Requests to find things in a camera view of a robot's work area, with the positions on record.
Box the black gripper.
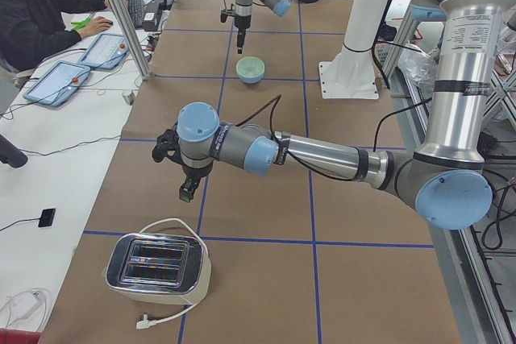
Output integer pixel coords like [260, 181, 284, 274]
[234, 15, 252, 54]
[179, 163, 213, 203]

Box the green bowl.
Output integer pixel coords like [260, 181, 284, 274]
[235, 56, 265, 78]

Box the blue bowl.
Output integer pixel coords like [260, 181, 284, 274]
[238, 73, 264, 85]

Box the white toaster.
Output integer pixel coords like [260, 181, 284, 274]
[105, 233, 211, 305]

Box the black keyboard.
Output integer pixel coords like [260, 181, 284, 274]
[126, 0, 144, 29]

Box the far blue teach pendant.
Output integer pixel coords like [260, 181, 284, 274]
[78, 33, 128, 70]

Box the blue teach pendant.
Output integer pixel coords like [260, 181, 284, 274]
[78, 33, 128, 70]
[23, 60, 91, 107]

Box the small black puck device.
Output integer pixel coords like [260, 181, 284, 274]
[38, 208, 56, 228]

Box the near blue teach pendant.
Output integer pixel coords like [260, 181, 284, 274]
[23, 60, 91, 107]

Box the seated person in black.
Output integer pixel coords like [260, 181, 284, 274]
[1, 0, 113, 72]

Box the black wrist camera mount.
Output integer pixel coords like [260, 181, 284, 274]
[152, 128, 182, 164]
[220, 4, 235, 23]

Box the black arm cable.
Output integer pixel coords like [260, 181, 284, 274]
[233, 93, 435, 182]

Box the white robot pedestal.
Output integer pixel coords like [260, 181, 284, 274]
[318, 0, 388, 100]

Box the white toaster power cord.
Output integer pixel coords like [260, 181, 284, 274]
[135, 218, 210, 331]

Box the aluminium frame post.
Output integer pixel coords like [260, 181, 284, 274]
[109, 0, 151, 81]

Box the white charger with cable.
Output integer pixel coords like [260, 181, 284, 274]
[1, 288, 51, 332]

